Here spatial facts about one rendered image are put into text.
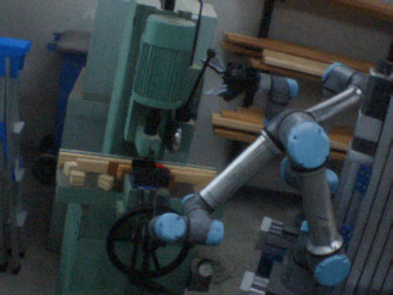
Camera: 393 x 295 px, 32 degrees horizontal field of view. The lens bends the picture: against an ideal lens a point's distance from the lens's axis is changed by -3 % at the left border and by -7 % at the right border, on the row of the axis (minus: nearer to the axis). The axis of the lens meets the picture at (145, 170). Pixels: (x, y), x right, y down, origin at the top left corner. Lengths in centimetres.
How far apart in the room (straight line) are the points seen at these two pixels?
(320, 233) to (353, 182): 39
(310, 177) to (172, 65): 72
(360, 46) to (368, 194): 283
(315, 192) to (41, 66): 329
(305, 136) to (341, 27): 317
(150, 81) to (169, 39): 17
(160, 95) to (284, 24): 258
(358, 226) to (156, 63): 89
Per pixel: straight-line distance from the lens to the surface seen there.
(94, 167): 260
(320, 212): 202
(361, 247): 242
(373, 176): 233
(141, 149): 254
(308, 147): 189
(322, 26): 498
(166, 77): 243
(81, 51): 427
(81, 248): 257
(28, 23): 494
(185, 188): 262
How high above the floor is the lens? 192
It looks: 22 degrees down
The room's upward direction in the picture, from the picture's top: 11 degrees clockwise
